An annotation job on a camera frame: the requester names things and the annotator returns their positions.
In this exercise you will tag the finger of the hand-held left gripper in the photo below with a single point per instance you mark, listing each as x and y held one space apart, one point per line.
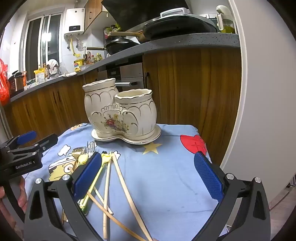
26 136
46 141

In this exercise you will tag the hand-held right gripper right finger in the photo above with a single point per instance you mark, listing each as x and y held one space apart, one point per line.
208 176

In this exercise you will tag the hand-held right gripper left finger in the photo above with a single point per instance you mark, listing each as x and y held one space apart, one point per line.
87 176

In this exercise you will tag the silver fork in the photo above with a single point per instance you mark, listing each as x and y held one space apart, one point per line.
91 148

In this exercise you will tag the wooden chopstick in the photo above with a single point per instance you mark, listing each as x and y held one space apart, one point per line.
115 217
104 201
130 197
106 208

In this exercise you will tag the cream ceramic utensil holder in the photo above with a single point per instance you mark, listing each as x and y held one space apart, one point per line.
138 111

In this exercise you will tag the person's left hand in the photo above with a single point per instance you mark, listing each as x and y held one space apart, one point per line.
22 194

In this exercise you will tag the blue printed cloth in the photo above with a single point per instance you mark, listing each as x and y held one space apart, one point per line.
166 180

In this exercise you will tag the red plastic bag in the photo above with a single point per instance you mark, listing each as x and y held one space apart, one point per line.
4 88

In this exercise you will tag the brown electric cooker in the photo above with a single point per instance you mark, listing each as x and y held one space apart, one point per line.
17 83

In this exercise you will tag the yellow snack packet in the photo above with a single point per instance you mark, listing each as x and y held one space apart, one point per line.
39 76

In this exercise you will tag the cream ceramic holder tray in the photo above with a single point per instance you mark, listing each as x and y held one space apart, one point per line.
148 139

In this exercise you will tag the pale dish rag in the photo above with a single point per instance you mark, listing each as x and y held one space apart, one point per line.
69 74

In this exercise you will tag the white cloth bundle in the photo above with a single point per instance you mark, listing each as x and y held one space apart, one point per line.
53 66

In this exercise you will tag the yellow oil bottle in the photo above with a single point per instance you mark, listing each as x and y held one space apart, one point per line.
78 66

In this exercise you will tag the wooden base cabinets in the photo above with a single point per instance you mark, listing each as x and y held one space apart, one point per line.
196 92

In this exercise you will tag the kitchen window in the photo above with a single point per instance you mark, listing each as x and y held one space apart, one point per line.
34 46

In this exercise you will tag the row of condiment bottles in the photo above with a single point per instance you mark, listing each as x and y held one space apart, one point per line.
92 59

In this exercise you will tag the stainless steel oven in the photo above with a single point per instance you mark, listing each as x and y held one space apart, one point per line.
129 74

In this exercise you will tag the white water heater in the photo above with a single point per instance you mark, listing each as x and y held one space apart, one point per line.
75 20

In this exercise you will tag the pile of green packets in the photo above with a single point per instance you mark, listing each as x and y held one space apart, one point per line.
112 30

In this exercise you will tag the grey kitchen countertop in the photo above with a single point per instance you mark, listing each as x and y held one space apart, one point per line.
185 40

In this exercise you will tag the oil dispenser bottle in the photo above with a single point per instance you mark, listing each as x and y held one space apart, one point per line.
225 25

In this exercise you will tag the black range hood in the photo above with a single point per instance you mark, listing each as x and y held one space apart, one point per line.
143 11

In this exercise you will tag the black frying pan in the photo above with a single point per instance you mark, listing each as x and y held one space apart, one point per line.
175 12

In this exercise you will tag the wooden wall cabinet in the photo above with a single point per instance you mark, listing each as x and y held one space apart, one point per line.
93 14

